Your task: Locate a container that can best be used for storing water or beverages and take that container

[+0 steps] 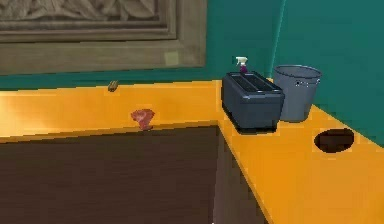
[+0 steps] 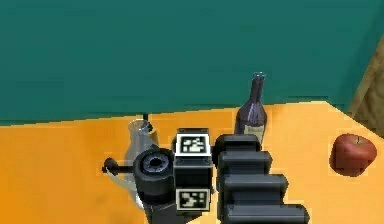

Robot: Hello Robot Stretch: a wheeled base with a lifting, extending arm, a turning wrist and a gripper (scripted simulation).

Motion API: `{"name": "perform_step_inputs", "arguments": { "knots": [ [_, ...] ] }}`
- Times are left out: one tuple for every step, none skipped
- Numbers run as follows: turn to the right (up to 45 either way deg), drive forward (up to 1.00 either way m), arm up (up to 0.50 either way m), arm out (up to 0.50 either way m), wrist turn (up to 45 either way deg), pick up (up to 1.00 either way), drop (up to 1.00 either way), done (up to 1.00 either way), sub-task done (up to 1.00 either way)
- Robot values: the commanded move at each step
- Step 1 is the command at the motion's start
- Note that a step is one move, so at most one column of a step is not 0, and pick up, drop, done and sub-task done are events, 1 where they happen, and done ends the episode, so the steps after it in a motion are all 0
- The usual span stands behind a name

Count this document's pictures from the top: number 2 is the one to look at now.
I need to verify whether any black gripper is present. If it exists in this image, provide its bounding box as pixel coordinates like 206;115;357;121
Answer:
101;113;178;224

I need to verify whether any red apple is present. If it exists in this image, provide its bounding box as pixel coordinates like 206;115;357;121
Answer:
328;133;379;178

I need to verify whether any dark purple wine bottle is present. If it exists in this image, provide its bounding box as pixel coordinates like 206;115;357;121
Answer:
233;71;269;147

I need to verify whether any clear glass bottle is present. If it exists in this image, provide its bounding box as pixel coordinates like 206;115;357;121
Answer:
123;119;162;212

